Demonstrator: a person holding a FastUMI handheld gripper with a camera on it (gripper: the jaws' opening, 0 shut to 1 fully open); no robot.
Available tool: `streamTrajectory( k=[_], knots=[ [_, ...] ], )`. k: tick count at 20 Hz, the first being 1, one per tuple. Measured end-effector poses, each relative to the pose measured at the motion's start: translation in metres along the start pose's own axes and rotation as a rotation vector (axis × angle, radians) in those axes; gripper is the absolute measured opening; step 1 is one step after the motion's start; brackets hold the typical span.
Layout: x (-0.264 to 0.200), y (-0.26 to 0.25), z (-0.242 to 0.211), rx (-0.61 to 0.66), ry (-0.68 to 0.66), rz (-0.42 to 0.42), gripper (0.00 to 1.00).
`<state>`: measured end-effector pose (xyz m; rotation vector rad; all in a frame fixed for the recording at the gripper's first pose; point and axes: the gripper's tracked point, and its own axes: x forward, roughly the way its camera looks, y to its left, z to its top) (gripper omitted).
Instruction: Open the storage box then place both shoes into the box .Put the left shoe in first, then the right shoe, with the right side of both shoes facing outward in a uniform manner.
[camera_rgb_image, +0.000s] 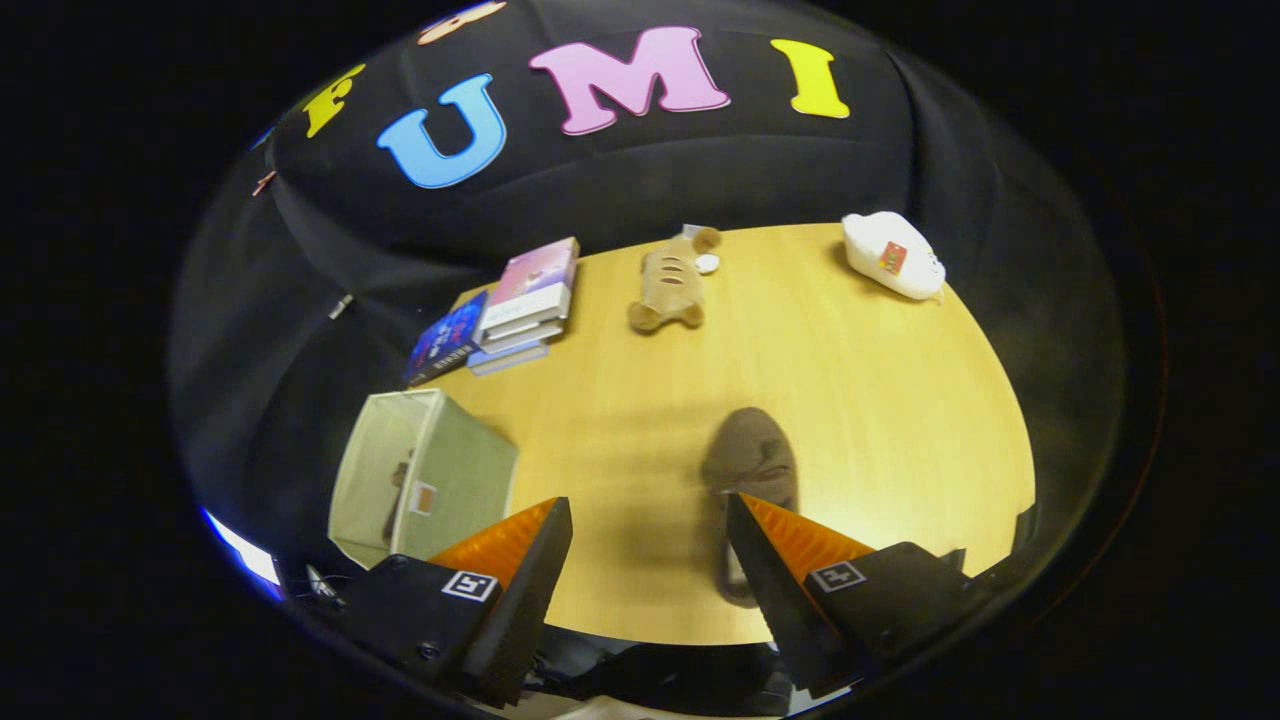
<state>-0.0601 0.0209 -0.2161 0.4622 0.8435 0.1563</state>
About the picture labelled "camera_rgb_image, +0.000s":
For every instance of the brown plush toy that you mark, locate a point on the brown plush toy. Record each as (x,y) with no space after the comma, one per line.
(670,280)

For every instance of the white paperback book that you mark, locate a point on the white paperback book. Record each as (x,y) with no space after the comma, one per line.
(522,335)

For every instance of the brown fuzzy shoe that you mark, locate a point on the brown fuzzy shoe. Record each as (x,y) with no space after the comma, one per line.
(397,500)
(750,450)

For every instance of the pink cover book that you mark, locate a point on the pink cover book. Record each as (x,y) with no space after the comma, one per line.
(530,270)

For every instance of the green fabric storage box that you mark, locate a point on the green fabric storage box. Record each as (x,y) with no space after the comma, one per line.
(470,460)

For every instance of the silver metal clip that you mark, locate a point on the silver metal clip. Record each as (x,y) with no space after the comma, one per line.
(341,306)

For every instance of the computer monitor screen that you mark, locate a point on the computer monitor screen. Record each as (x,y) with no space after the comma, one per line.
(245,553)

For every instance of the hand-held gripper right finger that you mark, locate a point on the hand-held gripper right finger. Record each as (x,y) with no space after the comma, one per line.
(775,600)

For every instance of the pale blue cover book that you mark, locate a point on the pale blue cover book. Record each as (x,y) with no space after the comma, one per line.
(505,358)

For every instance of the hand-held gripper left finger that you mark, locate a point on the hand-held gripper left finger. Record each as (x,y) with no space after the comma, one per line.
(530,600)

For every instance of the dark blue book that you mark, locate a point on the dark blue book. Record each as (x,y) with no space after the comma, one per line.
(445,340)

